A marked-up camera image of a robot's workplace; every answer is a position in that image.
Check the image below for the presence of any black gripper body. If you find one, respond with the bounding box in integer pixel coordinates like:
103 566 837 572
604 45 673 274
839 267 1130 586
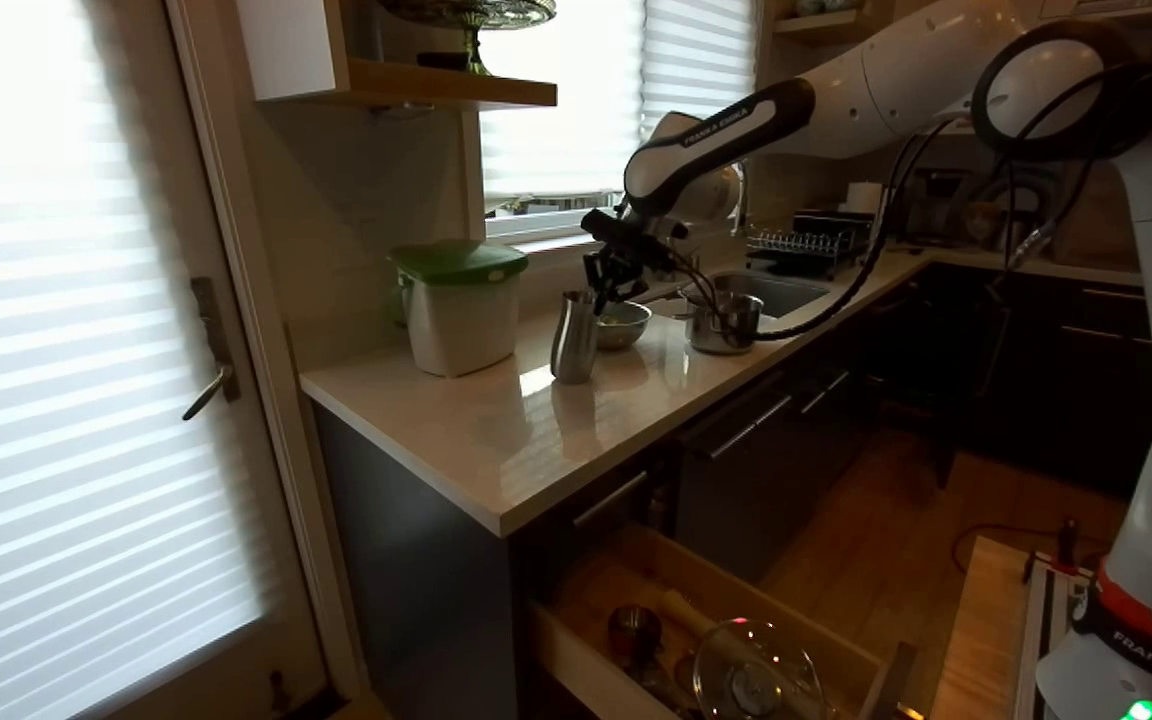
580 208 684 304

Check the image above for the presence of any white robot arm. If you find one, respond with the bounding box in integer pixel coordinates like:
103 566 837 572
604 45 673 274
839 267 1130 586
583 0 1152 672

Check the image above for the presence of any small steel bowl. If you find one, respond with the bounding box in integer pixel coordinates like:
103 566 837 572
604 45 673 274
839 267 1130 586
596 298 653 352

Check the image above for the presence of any sink basin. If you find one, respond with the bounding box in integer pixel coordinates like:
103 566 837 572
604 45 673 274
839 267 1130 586
716 267 832 316

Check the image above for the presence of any white bin with green lid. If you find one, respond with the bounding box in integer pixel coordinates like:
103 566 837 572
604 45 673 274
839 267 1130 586
391 244 530 375

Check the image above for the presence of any dish rack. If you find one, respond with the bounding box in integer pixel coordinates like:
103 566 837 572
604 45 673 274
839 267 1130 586
747 212 871 274

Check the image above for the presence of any dark cabinet door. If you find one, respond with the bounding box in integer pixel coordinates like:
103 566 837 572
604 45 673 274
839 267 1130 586
677 361 866 580

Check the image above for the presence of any open wooden drawer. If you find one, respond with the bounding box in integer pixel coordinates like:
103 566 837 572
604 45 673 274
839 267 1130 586
533 524 917 720

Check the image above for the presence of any glass lid in drawer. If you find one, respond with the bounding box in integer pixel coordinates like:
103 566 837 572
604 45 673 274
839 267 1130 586
689 617 828 720

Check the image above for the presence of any wooden wall shelf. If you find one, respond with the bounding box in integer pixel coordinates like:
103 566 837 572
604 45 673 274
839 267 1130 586
231 0 560 112

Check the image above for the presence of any black corrugated cable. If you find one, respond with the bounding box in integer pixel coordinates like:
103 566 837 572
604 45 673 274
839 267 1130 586
680 75 1141 343

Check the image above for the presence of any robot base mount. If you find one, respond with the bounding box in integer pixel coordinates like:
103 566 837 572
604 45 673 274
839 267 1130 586
928 533 1152 720

